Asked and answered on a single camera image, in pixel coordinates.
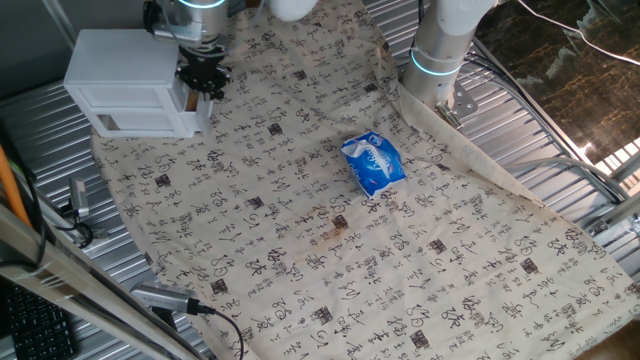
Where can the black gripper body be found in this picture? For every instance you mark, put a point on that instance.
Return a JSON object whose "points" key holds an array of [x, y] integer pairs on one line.
{"points": [[202, 57]]}

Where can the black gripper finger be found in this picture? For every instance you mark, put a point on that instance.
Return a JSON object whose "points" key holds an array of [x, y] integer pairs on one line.
{"points": [[192, 82], [218, 81]]}

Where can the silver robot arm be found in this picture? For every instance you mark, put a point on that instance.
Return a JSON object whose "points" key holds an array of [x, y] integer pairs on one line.
{"points": [[440, 35]]}

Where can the white plastic drawer cabinet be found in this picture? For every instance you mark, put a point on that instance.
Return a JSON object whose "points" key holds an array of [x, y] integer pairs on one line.
{"points": [[120, 60]]}

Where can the blue tissue pack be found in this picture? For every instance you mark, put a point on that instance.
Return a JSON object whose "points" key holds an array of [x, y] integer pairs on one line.
{"points": [[373, 169]]}

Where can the orange pole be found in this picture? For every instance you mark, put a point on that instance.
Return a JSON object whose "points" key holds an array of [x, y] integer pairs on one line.
{"points": [[12, 190]]}

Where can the beige calligraphy print cloth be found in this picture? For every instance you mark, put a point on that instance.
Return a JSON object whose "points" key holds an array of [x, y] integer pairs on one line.
{"points": [[350, 275]]}

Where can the black keyboard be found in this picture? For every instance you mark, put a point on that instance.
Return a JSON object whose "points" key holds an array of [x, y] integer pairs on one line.
{"points": [[40, 325]]}

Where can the grey metal frame post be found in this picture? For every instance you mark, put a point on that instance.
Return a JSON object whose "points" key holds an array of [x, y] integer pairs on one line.
{"points": [[62, 30]]}

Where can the large silver camera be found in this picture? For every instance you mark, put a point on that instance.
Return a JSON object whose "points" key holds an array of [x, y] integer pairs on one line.
{"points": [[165, 297]]}

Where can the aluminium frame beam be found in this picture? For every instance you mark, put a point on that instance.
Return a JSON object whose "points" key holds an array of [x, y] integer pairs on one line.
{"points": [[75, 280]]}

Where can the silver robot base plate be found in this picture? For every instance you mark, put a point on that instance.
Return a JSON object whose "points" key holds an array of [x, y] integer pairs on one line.
{"points": [[462, 102]]}

